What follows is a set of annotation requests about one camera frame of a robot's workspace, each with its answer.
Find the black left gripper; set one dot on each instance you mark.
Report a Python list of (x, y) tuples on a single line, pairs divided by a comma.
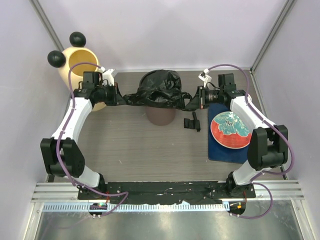
[(117, 99)]

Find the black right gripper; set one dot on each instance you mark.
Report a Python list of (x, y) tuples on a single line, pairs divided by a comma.
[(199, 101)]

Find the black trash bag roll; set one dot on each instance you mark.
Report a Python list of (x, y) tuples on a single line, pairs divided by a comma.
[(193, 124)]

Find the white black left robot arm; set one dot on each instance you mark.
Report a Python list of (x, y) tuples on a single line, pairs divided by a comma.
[(61, 154)]

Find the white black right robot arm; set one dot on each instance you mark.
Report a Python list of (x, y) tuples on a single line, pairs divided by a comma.
[(268, 146)]

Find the brown inner bin bucket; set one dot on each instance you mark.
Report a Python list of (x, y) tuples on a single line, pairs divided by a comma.
[(160, 116)]

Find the red teal floral plate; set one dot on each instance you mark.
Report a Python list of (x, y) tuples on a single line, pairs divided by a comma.
[(230, 131)]

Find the dark blue tray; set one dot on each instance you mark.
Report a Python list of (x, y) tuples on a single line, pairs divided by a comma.
[(217, 152)]

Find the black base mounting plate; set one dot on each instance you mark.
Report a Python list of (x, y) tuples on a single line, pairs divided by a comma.
[(175, 192)]

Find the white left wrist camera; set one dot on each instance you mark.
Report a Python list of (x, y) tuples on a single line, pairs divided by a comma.
[(108, 77)]

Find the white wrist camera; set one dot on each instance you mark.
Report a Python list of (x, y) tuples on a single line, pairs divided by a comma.
[(108, 77), (205, 77)]

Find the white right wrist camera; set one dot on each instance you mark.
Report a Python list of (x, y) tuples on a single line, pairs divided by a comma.
[(205, 77)]

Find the white slotted cable duct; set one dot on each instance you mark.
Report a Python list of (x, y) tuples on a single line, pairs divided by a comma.
[(97, 207)]

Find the aluminium frame rail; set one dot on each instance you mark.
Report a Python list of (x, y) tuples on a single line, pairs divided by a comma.
[(66, 192)]

